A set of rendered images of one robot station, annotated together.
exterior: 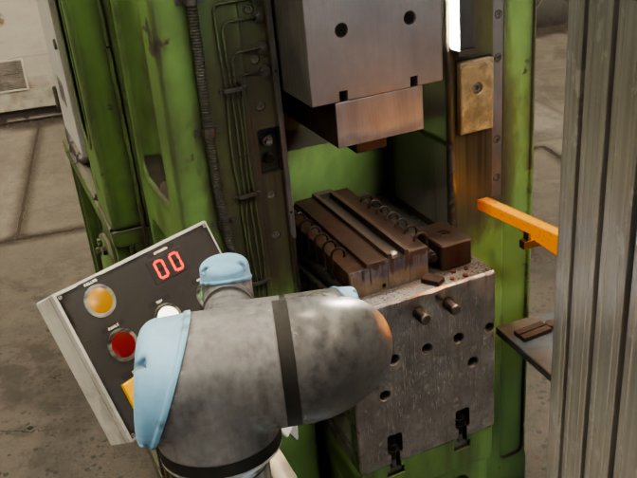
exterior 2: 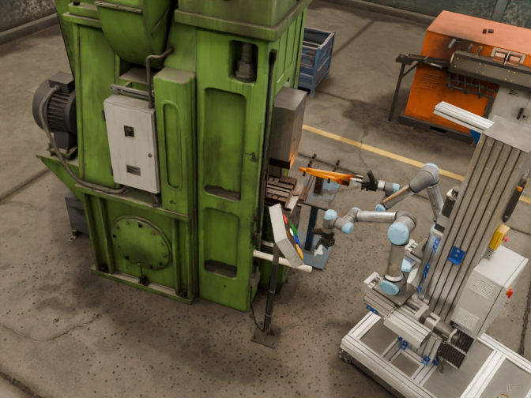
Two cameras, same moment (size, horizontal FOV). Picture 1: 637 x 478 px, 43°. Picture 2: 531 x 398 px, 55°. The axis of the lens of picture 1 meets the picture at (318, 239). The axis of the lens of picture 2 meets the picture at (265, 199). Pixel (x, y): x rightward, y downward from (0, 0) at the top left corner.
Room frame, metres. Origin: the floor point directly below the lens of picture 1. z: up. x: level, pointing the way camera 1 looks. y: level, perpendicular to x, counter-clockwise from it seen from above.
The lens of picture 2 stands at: (-0.11, 2.41, 3.34)
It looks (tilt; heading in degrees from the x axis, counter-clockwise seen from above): 38 degrees down; 307
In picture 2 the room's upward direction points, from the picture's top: 5 degrees clockwise
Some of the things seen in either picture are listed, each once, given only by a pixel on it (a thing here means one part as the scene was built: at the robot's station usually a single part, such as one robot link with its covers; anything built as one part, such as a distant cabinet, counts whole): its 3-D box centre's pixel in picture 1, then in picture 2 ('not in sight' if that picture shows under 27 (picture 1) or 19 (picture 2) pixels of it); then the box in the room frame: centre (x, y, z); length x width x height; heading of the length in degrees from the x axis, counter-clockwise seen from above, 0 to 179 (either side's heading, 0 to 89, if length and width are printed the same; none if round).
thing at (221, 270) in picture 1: (227, 294); (329, 219); (1.07, 0.14, 1.23); 0.09 x 0.08 x 0.11; 5
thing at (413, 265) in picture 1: (348, 236); (262, 189); (1.79, -0.07, 0.96); 0.42 x 0.20 x 0.09; 22
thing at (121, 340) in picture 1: (123, 344); not in sight; (1.18, 0.35, 1.09); 0.05 x 0.03 x 0.04; 112
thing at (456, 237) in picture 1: (443, 245); (288, 182); (1.72, -0.29, 0.95); 0.12 x 0.08 x 0.06; 22
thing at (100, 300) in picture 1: (100, 301); not in sight; (1.21, 0.38, 1.16); 0.05 x 0.03 x 0.04; 112
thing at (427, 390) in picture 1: (373, 321); (261, 212); (1.82, -0.12, 0.69); 0.56 x 0.38 x 0.45; 22
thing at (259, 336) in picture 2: not in sight; (267, 331); (1.32, 0.34, 0.05); 0.22 x 0.22 x 0.09; 22
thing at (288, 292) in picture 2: not in sight; (283, 283); (1.55, -0.17, 0.01); 0.58 x 0.39 x 0.01; 112
